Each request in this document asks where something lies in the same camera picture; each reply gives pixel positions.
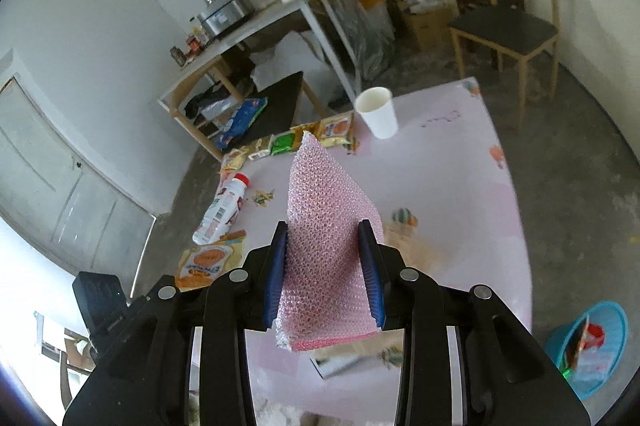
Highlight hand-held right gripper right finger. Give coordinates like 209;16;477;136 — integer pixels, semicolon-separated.
357;219;591;426

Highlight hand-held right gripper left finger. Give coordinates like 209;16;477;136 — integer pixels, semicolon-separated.
62;221;290;426

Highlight pink bubble wrap sheet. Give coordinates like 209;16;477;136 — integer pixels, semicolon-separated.
274;131;386;353

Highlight blue mesh plastic basket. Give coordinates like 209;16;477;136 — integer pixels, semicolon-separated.
544;301;629;400

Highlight orange biscuit packet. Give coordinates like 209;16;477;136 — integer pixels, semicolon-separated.
175;230;248;291

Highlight white bottle with red cap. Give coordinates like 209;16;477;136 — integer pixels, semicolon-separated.
192;173;251;245

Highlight pink printed tablecloth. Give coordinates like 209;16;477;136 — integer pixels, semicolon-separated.
218;76;534;426

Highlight green snack packet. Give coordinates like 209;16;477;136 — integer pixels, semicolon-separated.
270;129;302;157

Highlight small yellow snack packet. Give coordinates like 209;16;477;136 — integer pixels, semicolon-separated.
290;121;321;143

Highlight yellow packet with orange print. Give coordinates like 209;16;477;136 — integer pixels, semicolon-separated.
317;113;354;150

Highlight white panel door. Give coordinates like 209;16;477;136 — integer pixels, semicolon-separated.
0;49;156;274

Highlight blue snack packet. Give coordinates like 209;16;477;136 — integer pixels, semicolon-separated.
217;97;268;149

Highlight white paper cup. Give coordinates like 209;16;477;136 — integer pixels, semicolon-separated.
354;86;399;140

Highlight wooden chair with dark seat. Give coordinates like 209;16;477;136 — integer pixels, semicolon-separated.
169;54;331;163
448;0;560;129

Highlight black cloth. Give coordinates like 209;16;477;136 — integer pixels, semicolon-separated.
184;85;236;118

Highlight white foam sheets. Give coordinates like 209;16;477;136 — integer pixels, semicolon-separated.
250;31;343;103

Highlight clear plastic bag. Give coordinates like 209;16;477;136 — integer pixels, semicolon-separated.
327;0;396;80

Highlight brown cardboard box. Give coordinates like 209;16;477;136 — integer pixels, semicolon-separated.
390;0;461;52

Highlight white table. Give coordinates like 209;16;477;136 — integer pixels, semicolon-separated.
159;0;366;117

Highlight silver rice cooker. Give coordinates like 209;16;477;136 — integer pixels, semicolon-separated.
196;0;253;38

